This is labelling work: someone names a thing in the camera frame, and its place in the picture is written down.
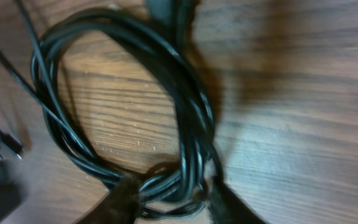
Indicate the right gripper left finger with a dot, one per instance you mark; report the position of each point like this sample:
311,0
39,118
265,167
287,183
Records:
120,206

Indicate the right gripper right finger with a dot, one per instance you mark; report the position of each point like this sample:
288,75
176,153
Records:
225,207

